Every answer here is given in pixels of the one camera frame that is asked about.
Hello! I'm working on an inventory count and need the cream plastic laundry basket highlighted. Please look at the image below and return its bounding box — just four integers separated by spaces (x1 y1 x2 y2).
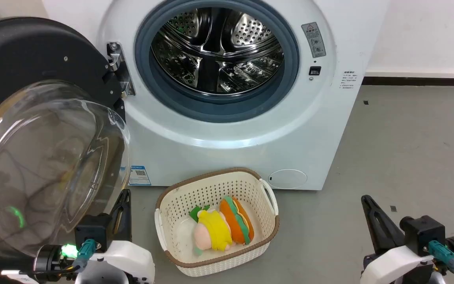
154 167 280 277

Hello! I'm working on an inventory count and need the black round glass washer door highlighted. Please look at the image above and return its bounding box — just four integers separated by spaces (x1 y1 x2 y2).
0 17 131 261

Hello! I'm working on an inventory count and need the teal cable connector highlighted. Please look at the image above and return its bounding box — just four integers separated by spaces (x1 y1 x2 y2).
428 240 454 273
72 239 97 273

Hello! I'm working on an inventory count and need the white front-load washing machine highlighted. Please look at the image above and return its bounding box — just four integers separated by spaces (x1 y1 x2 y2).
42 0 390 191

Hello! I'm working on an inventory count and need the blue QR code sticker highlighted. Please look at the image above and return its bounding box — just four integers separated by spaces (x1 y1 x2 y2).
128 165 152 186

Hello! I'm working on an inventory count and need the teal left cable connector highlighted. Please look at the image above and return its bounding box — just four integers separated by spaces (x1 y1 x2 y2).
72 239 97 273

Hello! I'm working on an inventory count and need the small text label sticker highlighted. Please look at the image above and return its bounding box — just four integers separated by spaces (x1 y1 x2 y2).
339 71 356 90

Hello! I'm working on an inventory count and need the pink doll with yellow clothes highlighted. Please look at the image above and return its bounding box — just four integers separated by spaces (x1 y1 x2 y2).
189 205 235 256

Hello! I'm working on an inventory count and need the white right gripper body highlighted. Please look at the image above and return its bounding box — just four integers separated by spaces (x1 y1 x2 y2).
359 244 448 284

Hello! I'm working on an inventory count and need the metal door hinge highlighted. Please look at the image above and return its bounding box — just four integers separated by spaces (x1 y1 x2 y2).
106 41 136 97

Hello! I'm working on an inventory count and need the grey warning sticker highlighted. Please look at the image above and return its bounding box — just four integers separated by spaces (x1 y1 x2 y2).
301 22 327 58

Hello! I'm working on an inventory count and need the steel washing machine drum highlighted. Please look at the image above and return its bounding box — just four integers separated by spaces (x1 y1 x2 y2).
151 7 285 95

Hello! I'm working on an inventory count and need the washing machine drum opening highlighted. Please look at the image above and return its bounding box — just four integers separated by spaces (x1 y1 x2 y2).
134 0 301 123

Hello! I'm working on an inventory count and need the black wall baseboard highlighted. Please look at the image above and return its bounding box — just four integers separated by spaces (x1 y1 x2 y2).
362 77 454 87

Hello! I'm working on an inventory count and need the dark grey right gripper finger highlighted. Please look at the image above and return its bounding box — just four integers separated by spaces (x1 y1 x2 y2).
361 194 406 255

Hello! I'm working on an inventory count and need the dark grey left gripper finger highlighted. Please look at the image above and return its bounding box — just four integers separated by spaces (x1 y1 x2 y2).
110 189 132 242

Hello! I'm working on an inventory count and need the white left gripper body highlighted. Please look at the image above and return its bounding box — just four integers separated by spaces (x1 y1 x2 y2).
75 239 156 284

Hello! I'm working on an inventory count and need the teal right cable connector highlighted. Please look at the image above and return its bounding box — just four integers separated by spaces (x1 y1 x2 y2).
428 240 454 273

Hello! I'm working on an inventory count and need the orange hamburger plush toy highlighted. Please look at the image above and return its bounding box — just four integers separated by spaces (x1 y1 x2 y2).
219 196 255 245

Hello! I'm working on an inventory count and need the round white filter cover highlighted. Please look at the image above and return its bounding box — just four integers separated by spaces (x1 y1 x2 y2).
268 169 308 189

